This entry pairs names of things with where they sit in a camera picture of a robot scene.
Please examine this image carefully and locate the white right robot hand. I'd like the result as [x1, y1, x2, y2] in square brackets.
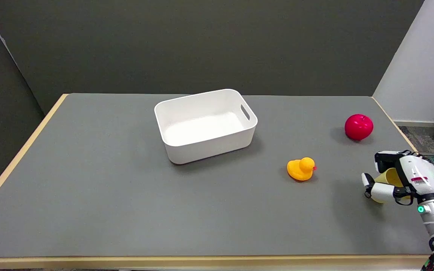
[361, 150, 434, 206]

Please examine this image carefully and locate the yellow cup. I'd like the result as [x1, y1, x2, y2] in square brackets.
[371, 168, 405, 204]

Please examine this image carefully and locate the white plastic box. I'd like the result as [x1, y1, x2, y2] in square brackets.
[154, 89, 258, 165]

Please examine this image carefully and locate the red apple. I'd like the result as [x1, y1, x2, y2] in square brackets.
[344, 114, 374, 142]

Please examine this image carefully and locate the yellow rubber duck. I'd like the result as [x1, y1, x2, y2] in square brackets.
[287, 157, 317, 182]

